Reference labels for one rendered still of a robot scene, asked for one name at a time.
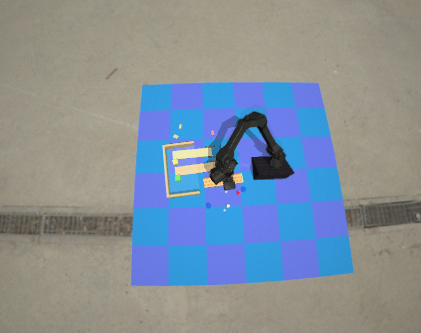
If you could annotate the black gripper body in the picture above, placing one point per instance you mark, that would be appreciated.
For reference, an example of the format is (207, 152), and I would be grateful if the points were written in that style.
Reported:
(229, 183)

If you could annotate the pale yellow flat strip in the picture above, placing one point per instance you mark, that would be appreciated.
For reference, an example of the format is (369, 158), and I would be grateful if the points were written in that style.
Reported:
(203, 152)

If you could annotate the orange polka-dot strip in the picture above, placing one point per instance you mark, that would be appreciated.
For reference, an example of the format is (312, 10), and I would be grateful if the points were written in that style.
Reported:
(209, 183)

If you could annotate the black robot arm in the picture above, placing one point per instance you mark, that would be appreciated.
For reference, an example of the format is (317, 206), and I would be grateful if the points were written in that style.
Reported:
(226, 154)

